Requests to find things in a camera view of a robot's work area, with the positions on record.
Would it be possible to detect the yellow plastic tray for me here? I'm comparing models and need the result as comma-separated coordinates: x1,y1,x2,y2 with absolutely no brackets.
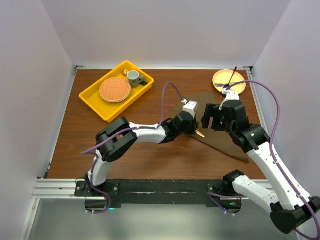
79,60,155,123

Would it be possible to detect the yellow round plate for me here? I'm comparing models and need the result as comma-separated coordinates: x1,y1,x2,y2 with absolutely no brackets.
212,69,245,93

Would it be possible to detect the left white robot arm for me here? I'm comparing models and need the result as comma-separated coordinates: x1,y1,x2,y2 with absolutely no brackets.
82,110,199,196

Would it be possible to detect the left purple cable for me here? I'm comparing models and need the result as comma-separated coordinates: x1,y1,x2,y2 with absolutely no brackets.
81,81,187,213

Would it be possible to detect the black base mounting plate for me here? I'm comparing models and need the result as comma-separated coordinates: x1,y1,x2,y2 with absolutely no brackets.
74,178,242,213

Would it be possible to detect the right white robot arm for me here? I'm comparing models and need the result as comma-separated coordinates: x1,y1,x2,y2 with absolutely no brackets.
201,100,320,234

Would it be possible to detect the gold butter knife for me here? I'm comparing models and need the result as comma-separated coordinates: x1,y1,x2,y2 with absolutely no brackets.
195,130,205,138

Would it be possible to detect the iridescent fork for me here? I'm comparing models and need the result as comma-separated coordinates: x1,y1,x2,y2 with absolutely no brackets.
213,81,246,88

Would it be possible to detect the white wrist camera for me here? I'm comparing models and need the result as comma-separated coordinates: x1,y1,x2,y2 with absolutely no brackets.
181,99,198,119
221,88,240,106

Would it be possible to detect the brown cloth napkin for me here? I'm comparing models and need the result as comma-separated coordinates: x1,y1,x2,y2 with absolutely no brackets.
184,91,250,163

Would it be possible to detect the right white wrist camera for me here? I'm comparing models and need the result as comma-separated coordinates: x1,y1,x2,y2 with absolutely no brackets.
221,88,240,106

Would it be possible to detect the purple iridescent spoon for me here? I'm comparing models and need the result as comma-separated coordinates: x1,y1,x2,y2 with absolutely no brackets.
223,66,238,88

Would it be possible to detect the orange woven coaster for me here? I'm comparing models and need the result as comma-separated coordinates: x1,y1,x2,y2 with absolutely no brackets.
99,77,132,103

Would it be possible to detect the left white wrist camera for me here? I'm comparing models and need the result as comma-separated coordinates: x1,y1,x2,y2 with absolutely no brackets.
181,99,198,119

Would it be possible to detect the grey ceramic mug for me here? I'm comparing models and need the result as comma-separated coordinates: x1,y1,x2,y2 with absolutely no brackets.
126,70,145,88

